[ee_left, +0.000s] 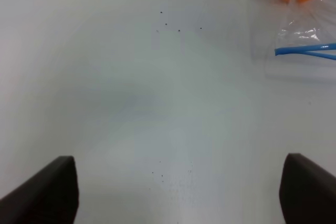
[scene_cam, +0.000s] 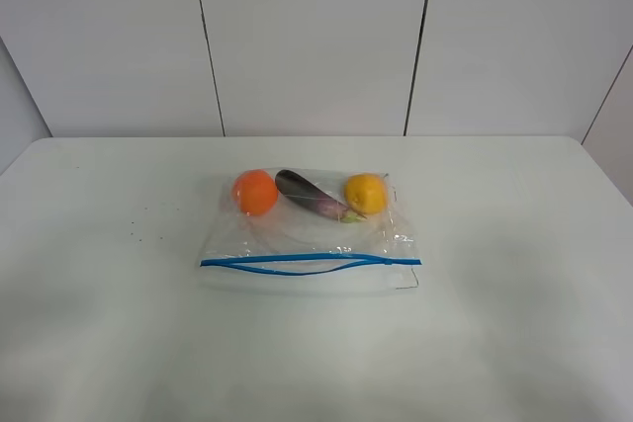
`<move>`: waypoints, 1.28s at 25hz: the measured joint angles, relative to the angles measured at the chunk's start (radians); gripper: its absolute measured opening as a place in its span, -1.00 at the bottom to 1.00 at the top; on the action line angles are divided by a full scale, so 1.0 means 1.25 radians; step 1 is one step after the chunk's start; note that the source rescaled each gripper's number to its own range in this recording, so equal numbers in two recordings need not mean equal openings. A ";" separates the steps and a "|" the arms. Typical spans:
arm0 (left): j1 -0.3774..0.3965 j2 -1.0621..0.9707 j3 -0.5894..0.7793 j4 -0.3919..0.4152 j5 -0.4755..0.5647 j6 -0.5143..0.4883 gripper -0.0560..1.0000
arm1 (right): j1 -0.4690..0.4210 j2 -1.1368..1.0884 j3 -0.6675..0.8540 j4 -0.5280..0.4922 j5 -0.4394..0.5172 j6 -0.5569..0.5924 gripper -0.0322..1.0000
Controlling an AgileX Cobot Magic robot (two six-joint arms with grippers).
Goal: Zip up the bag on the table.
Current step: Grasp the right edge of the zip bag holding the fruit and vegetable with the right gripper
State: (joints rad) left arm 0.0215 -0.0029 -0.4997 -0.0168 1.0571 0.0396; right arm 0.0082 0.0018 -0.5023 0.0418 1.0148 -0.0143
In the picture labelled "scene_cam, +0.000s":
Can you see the clear zip file bag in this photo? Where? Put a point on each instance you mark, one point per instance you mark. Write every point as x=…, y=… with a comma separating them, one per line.
x=292, y=251

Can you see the purple eggplant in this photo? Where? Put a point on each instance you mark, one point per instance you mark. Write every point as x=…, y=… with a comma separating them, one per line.
x=308, y=196

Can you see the yellow lemon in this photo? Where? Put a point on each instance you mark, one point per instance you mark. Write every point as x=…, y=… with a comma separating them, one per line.
x=366, y=193

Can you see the orange fruit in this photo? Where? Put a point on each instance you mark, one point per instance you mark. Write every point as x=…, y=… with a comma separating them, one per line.
x=254, y=192

